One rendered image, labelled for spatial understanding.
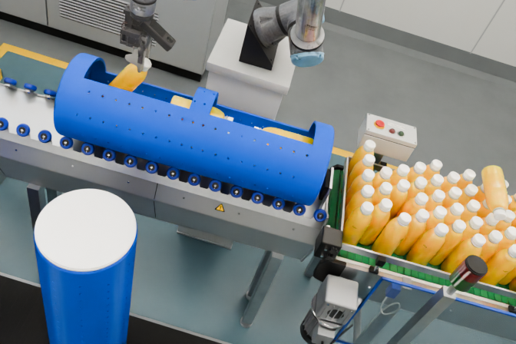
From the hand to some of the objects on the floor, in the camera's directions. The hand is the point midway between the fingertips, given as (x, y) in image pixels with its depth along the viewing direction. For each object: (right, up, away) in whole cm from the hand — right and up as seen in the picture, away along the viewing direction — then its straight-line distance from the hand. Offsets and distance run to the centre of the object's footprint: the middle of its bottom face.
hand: (143, 65), depth 170 cm
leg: (-63, -82, +79) cm, 130 cm away
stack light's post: (+69, -142, +64) cm, 170 cm away
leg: (+31, -110, +82) cm, 141 cm away
